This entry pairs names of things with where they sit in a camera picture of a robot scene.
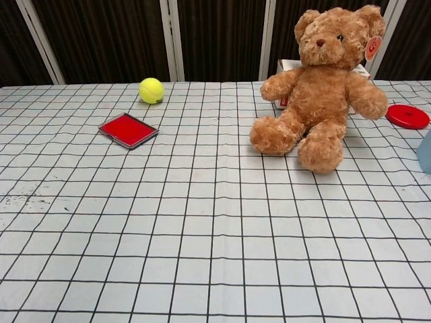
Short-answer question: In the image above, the brown plush teddy bear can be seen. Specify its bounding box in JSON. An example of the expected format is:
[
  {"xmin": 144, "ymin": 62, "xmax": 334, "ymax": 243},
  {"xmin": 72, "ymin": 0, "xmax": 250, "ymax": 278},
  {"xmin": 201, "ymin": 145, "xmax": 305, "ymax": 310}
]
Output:
[{"xmin": 248, "ymin": 5, "xmax": 390, "ymax": 174}]

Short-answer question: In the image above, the white black checkered tablecloth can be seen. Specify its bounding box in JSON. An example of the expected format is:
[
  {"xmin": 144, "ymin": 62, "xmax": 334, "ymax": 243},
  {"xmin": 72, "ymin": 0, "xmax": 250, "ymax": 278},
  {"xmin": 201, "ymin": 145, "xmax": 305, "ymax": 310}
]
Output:
[{"xmin": 0, "ymin": 79, "xmax": 431, "ymax": 323}]

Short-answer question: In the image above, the red ink pad clear case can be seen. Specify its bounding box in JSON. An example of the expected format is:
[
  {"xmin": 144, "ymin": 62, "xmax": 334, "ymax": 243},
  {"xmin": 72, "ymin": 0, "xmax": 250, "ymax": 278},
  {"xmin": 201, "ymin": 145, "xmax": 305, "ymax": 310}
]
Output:
[{"xmin": 98, "ymin": 112, "xmax": 160, "ymax": 151}]

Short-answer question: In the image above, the yellow tennis ball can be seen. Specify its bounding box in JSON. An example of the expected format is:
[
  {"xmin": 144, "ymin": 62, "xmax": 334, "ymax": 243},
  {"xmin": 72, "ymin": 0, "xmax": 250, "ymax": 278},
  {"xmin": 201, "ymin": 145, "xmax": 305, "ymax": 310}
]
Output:
[{"xmin": 139, "ymin": 77, "xmax": 165, "ymax": 105}]

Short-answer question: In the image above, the white cardboard box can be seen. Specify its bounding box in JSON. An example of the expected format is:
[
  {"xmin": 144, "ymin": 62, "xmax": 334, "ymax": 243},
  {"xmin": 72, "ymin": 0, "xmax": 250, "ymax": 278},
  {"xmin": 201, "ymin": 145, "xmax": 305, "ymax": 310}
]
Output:
[{"xmin": 273, "ymin": 59, "xmax": 373, "ymax": 110}]

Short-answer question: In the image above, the black pleated curtain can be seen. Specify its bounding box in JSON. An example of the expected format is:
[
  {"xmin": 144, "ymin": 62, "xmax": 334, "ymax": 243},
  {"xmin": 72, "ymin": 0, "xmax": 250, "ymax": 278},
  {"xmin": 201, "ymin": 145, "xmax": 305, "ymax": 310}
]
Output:
[{"xmin": 0, "ymin": 0, "xmax": 431, "ymax": 87}]

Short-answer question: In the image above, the red round plastic disc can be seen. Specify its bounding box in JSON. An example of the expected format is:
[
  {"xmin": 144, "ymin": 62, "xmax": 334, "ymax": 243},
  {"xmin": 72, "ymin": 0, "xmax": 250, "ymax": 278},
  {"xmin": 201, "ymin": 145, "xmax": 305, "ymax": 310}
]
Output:
[{"xmin": 385, "ymin": 104, "xmax": 431, "ymax": 129}]

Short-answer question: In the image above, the light blue cube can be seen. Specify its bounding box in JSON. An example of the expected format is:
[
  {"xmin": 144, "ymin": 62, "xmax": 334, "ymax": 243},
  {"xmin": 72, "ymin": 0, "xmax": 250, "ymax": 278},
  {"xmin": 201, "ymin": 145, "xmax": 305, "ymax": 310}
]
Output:
[{"xmin": 416, "ymin": 129, "xmax": 431, "ymax": 175}]

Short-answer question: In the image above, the white metal screen post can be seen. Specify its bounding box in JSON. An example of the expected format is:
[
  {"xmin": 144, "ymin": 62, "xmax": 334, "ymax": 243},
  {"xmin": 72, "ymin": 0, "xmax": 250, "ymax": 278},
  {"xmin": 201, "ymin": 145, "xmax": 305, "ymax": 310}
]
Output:
[
  {"xmin": 15, "ymin": 0, "xmax": 65, "ymax": 85},
  {"xmin": 258, "ymin": 0, "xmax": 277, "ymax": 81},
  {"xmin": 366, "ymin": 0, "xmax": 400, "ymax": 80},
  {"xmin": 159, "ymin": 0, "xmax": 185, "ymax": 82}
]

